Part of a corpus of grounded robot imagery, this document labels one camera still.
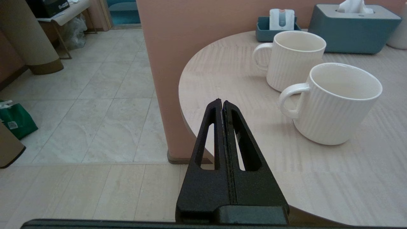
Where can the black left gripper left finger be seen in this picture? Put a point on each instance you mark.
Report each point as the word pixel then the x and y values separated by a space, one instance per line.
pixel 203 190

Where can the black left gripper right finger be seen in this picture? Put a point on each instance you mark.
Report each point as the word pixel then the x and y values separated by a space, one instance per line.
pixel 257 190

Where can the white ribbed mug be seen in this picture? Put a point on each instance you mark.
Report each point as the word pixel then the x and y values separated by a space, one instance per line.
pixel 292 70
pixel 330 117

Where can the small blue-grey tray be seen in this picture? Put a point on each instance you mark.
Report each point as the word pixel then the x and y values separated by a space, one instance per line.
pixel 262 31

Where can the white tea sachet pack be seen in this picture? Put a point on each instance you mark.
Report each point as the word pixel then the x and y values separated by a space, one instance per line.
pixel 281 19

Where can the blue-grey tissue box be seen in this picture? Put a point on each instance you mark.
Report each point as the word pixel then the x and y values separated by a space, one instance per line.
pixel 353 35

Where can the teal fixture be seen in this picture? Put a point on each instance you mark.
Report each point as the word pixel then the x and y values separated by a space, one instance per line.
pixel 124 11

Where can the green shopping bag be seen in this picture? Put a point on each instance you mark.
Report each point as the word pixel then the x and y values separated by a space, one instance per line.
pixel 17 121

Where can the clear plastic bag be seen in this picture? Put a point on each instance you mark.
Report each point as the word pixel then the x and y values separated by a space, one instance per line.
pixel 74 31

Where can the white tissue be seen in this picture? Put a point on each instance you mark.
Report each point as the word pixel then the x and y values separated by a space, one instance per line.
pixel 353 6

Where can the small white side table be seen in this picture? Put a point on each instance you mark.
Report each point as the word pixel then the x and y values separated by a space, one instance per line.
pixel 70 12

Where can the black box device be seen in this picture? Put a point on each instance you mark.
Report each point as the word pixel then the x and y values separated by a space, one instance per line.
pixel 47 6

